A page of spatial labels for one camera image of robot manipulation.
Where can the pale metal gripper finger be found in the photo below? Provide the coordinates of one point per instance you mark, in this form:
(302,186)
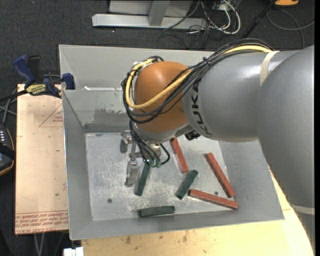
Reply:
(123,146)
(131,175)

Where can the dark green flat block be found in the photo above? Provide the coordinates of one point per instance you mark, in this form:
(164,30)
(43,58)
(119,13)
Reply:
(157,211)
(142,182)
(187,184)

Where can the red-brown flat block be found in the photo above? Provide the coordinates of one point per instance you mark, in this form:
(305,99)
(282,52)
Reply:
(180,157)
(212,198)
(220,175)

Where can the grey metal bin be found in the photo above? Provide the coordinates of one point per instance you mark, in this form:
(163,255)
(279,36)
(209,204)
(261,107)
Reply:
(75,175)

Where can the brown cardboard board red print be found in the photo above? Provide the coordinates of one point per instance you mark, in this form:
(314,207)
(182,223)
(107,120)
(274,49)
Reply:
(40,162)

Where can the black cylinder on white bracket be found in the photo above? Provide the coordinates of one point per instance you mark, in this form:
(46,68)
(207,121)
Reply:
(192,135)

